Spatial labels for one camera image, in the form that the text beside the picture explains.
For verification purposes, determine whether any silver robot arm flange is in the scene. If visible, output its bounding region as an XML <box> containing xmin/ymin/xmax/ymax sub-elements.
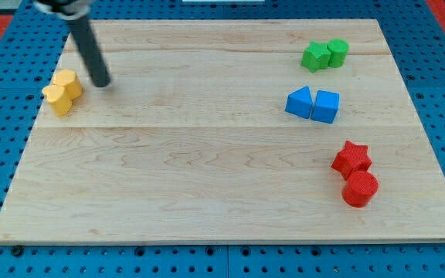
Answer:
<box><xmin>32</xmin><ymin>0</ymin><xmax>94</xmax><ymax>20</ymax></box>

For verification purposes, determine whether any green star block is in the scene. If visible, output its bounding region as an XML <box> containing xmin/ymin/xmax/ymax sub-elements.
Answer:
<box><xmin>301</xmin><ymin>41</ymin><xmax>331</xmax><ymax>73</ymax></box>

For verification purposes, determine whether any red star block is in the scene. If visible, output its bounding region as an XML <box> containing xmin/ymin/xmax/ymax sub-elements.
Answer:
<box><xmin>331</xmin><ymin>141</ymin><xmax>372</xmax><ymax>180</ymax></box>

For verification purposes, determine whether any light wooden board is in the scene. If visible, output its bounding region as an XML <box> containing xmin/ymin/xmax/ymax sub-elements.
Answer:
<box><xmin>0</xmin><ymin>19</ymin><xmax>445</xmax><ymax>246</ymax></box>

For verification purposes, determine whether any blue triangle block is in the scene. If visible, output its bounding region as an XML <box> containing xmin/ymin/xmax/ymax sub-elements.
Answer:
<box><xmin>285</xmin><ymin>86</ymin><xmax>313</xmax><ymax>119</ymax></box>

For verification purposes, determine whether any blue cube block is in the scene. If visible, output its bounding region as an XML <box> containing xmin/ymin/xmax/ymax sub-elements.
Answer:
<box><xmin>311</xmin><ymin>90</ymin><xmax>340</xmax><ymax>124</ymax></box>

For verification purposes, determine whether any red cylinder block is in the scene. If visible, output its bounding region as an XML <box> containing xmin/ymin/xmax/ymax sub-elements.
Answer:
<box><xmin>341</xmin><ymin>171</ymin><xmax>379</xmax><ymax>208</ymax></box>

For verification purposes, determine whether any green cylinder block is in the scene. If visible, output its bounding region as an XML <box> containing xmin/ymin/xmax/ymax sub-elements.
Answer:
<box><xmin>327</xmin><ymin>39</ymin><xmax>349</xmax><ymax>68</ymax></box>

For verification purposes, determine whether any yellow hexagon block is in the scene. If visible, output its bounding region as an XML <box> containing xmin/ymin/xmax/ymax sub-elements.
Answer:
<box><xmin>53</xmin><ymin>69</ymin><xmax>83</xmax><ymax>100</ymax></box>

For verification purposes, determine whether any yellow heart block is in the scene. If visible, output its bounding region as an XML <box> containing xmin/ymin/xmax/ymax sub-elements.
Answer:
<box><xmin>42</xmin><ymin>85</ymin><xmax>72</xmax><ymax>117</ymax></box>

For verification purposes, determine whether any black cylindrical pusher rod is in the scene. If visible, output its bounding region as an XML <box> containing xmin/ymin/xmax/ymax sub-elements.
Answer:
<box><xmin>67</xmin><ymin>15</ymin><xmax>111</xmax><ymax>87</ymax></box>

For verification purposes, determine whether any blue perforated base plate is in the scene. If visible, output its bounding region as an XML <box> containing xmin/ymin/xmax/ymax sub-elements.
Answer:
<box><xmin>0</xmin><ymin>1</ymin><xmax>445</xmax><ymax>277</ymax></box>

